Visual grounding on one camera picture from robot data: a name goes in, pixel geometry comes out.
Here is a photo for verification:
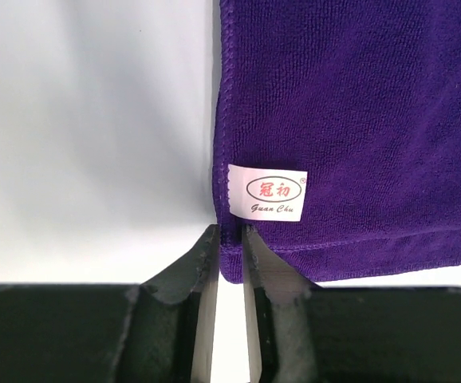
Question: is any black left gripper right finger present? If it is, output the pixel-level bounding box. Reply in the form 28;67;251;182
242;226;461;382

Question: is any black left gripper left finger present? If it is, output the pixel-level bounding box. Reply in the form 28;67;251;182
0;225;220;382

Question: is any purple microfiber towel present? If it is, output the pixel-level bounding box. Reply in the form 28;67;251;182
213;1;461;283

